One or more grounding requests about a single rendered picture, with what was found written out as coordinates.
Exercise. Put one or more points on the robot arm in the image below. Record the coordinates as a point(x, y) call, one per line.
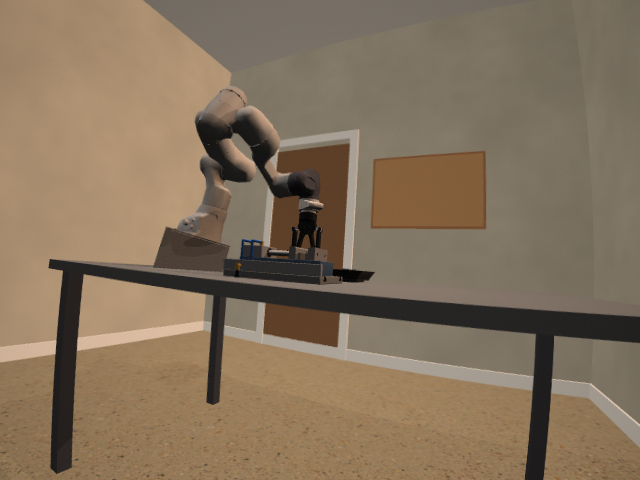
point(215, 124)

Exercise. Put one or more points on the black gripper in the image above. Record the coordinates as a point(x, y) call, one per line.
point(307, 225)

